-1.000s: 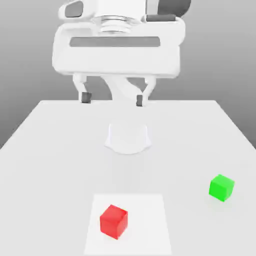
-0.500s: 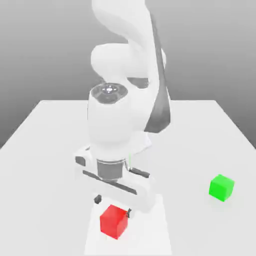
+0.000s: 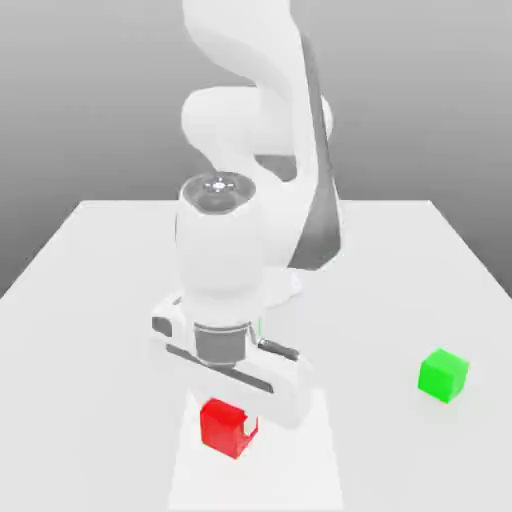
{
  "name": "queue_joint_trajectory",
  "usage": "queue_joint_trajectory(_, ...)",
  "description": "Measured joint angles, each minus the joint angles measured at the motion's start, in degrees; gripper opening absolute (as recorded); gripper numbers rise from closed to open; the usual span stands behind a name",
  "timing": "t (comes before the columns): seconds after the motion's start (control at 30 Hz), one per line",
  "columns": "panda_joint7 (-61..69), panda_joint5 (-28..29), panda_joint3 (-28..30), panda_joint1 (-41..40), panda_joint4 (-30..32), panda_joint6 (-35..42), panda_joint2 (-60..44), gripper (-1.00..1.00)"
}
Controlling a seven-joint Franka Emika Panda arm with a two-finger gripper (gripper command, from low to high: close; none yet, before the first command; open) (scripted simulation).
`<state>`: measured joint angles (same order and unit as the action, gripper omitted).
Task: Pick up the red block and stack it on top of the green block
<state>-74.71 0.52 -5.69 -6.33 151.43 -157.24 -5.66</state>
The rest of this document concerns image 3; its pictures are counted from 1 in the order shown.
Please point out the small red cube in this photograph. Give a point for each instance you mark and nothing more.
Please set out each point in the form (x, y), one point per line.
(220, 428)

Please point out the small green cube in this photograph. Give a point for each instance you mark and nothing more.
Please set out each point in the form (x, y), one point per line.
(442, 376)

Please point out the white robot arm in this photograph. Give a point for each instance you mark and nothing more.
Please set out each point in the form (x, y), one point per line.
(220, 248)

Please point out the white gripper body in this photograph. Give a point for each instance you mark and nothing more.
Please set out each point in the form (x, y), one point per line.
(276, 394)

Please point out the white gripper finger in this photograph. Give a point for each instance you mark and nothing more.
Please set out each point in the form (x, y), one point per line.
(248, 424)

